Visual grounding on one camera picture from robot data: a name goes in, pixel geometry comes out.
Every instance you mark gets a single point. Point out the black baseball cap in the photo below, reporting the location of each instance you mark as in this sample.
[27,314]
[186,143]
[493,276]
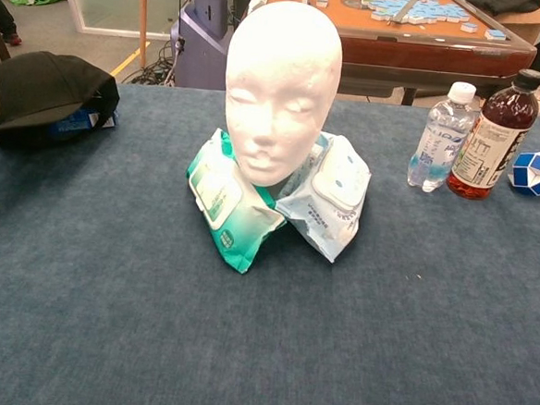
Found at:
[41,89]

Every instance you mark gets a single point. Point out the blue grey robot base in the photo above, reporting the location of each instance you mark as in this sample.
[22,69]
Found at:
[203,31]

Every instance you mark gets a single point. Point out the white foam mannequin head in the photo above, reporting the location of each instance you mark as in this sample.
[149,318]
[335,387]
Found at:
[283,83]

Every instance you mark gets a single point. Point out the blue Oreo cookie box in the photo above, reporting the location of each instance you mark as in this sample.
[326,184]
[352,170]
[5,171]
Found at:
[78,122]

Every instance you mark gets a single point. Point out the wooden pole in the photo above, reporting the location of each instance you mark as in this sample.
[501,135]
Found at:
[143,17]

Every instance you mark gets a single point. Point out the green wet wipes pack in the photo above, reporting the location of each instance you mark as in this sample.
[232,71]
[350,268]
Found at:
[225,208]

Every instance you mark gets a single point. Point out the light blue wet wipes pack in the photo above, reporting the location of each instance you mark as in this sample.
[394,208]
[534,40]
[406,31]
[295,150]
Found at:
[330,206]

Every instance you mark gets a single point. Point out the blue table mat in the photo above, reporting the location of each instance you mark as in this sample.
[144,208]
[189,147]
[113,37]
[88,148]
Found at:
[261,331]

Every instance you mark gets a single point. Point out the pile of blue mahjong tiles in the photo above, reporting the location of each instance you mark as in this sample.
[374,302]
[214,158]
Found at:
[418,6]

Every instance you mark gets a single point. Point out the brown mahjong table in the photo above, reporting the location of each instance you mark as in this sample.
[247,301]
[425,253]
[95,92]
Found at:
[428,56]

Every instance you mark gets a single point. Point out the clear water bottle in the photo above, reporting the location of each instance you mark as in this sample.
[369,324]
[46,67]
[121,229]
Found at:
[441,140]

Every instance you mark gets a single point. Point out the blue mahjong tile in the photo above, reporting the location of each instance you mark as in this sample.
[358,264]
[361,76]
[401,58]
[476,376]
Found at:
[495,34]
[469,27]

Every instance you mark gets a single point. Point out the dark tea bottle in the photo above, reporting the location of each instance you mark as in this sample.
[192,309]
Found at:
[492,144]

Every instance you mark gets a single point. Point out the large cardboard box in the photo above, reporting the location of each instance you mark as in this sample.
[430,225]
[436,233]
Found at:
[528,23]

